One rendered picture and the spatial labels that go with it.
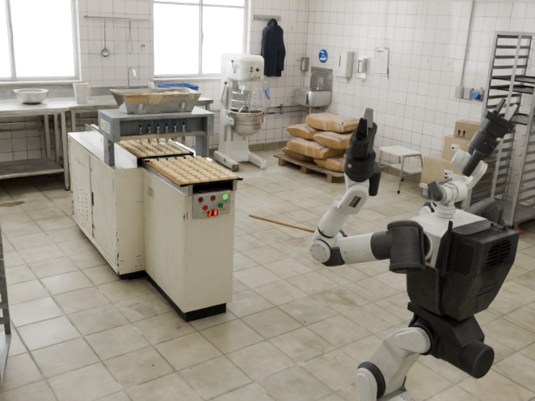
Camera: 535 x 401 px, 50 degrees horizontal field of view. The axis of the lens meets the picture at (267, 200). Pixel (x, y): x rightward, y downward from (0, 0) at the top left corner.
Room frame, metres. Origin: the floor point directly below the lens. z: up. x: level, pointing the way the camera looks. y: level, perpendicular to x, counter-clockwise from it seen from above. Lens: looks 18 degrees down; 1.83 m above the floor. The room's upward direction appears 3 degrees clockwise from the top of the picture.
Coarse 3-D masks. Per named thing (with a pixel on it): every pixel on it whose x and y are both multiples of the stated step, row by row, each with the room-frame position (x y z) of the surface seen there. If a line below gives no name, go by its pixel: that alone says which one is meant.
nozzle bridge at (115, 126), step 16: (112, 112) 3.80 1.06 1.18; (192, 112) 3.96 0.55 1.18; (208, 112) 4.00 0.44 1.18; (112, 128) 3.60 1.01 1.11; (128, 128) 3.74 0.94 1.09; (144, 128) 3.80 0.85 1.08; (192, 128) 3.99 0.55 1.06; (208, 128) 3.96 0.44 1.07; (112, 144) 3.70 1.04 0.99; (112, 160) 3.70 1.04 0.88
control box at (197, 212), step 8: (216, 192) 3.22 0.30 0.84; (224, 192) 3.23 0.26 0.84; (192, 200) 3.14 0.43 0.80; (208, 200) 3.17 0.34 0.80; (216, 200) 3.20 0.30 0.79; (224, 200) 3.22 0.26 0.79; (192, 208) 3.14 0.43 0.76; (200, 208) 3.14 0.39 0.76; (208, 208) 3.17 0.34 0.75; (216, 208) 3.20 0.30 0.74; (224, 208) 3.23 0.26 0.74; (192, 216) 3.14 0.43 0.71; (200, 216) 3.14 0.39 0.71
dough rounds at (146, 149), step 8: (120, 144) 4.05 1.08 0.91; (128, 144) 4.01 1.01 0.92; (136, 144) 4.02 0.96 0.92; (144, 144) 4.03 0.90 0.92; (152, 144) 4.05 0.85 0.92; (160, 144) 4.08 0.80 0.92; (168, 144) 4.11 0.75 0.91; (176, 144) 4.10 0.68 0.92; (136, 152) 3.78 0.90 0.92; (144, 152) 3.84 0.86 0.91; (152, 152) 3.81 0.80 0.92; (160, 152) 3.81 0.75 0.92; (168, 152) 3.82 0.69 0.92; (176, 152) 3.84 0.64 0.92; (184, 152) 3.87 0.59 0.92
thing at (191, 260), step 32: (160, 192) 3.43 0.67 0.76; (160, 224) 3.43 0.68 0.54; (192, 224) 3.15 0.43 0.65; (224, 224) 3.26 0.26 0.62; (160, 256) 3.44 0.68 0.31; (192, 256) 3.15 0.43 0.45; (224, 256) 3.26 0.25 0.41; (160, 288) 3.52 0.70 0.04; (192, 288) 3.15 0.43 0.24; (224, 288) 3.27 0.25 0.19; (192, 320) 3.18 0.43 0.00
